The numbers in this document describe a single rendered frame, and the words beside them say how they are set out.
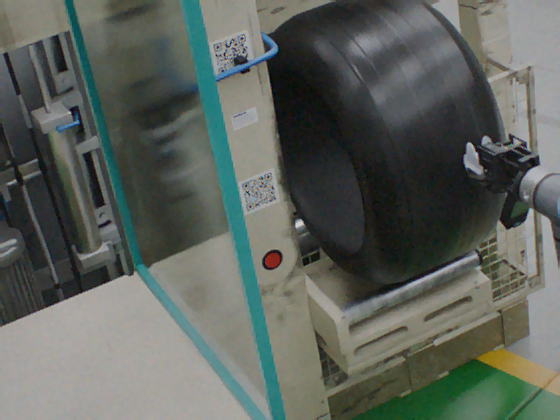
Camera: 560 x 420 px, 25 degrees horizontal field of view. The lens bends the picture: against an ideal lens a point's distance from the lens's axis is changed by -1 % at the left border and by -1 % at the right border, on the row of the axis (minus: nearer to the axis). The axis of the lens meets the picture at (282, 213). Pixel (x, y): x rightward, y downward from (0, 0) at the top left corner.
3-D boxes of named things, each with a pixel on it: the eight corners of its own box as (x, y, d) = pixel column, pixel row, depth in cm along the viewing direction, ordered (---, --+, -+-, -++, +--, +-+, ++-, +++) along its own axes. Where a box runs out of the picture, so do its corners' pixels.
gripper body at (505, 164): (508, 131, 222) (549, 151, 212) (513, 174, 226) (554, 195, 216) (473, 145, 220) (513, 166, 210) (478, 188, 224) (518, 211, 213)
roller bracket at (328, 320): (341, 358, 250) (335, 320, 245) (254, 267, 282) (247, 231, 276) (355, 352, 251) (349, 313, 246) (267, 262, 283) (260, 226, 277)
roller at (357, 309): (340, 335, 253) (339, 319, 250) (329, 321, 256) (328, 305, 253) (483, 269, 264) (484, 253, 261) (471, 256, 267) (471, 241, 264)
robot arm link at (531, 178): (569, 205, 212) (531, 222, 210) (553, 196, 216) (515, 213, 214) (566, 166, 209) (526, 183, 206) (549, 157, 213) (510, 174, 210)
